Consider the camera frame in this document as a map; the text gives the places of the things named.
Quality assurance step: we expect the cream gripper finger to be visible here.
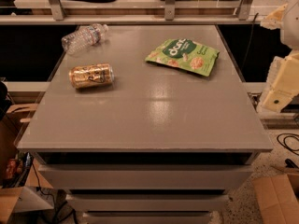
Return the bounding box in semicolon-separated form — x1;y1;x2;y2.
260;4;287;30
260;52;299;112

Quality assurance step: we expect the orange soda can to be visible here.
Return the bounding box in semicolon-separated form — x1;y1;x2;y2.
68;63;114;89

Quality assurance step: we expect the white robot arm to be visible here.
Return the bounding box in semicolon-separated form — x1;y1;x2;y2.
257;0;299;113

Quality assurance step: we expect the green snack bag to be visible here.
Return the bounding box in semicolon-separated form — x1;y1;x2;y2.
145;38;220;77

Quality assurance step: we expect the cardboard box right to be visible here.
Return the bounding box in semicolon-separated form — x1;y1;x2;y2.
252;168;299;224

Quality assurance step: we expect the grey drawer cabinet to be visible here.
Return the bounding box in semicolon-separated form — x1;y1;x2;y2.
18;25;272;224

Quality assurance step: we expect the clear plastic water bottle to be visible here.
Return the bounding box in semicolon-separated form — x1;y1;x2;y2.
61;23;109;54

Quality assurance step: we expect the metal shelf frame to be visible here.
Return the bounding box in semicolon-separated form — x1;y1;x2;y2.
0;0;299;26

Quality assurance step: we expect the black floor cable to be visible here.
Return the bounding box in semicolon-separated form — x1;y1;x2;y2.
276;133;299;157

